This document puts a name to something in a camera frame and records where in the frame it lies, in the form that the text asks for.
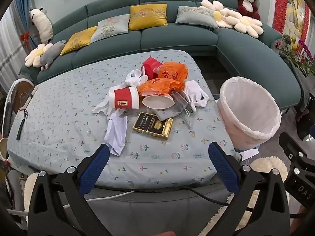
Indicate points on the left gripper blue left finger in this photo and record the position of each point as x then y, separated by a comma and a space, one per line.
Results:
90, 168

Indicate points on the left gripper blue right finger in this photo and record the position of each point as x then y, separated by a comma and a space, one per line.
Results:
226, 166

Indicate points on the grey drawstring pouch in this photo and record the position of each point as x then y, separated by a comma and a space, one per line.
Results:
181, 108

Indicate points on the black gold cigarette box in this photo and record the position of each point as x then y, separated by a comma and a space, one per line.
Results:
150, 124

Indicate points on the red and white paper cup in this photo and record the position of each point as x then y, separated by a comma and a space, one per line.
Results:
124, 98

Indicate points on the white paper bowl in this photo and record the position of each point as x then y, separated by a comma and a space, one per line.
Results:
158, 101

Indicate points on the orange plastic bag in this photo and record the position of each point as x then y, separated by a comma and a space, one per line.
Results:
173, 70
159, 86

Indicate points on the red paper box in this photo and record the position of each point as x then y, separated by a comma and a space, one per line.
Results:
150, 67

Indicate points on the white tissue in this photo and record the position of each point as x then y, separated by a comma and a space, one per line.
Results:
116, 133

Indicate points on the white lined trash bin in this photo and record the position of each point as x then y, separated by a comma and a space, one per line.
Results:
249, 112

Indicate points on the fluffy cream rug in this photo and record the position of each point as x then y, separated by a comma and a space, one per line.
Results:
261, 165

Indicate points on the black tassel fan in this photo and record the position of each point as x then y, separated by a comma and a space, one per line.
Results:
25, 112

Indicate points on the grey blanket on sofa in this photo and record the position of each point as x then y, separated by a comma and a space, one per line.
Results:
305, 99

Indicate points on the wooden chair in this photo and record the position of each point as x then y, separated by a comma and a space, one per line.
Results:
16, 98

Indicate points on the potted flower plants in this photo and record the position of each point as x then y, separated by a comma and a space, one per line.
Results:
297, 53

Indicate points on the grey plush toy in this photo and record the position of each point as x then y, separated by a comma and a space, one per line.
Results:
51, 54

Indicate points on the white flower pillow left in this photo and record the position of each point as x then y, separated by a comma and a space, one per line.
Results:
33, 59

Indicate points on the yellow cushion left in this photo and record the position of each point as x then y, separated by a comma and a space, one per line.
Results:
78, 40

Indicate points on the yellow cushion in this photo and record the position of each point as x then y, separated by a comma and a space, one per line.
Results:
147, 15
78, 40

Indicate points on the white flower pillow pair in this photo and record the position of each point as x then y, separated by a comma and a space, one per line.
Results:
227, 18

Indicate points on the teal sectional sofa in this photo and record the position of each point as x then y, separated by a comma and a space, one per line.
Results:
240, 54

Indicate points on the light green cushion left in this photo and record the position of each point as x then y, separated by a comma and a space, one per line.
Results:
111, 27

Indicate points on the light green cushion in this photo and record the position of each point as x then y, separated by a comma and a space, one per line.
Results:
111, 27
197, 16

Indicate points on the light green cushion right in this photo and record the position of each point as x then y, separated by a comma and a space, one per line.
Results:
197, 16

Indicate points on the white panda plush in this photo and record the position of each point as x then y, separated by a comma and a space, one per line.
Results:
42, 24

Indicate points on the yellow cushion centre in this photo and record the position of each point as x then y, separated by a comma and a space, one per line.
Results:
147, 15

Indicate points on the red white teddy bear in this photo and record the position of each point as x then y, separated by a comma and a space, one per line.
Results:
248, 8

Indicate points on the red wall decoration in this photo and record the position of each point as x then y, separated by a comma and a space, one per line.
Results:
279, 17

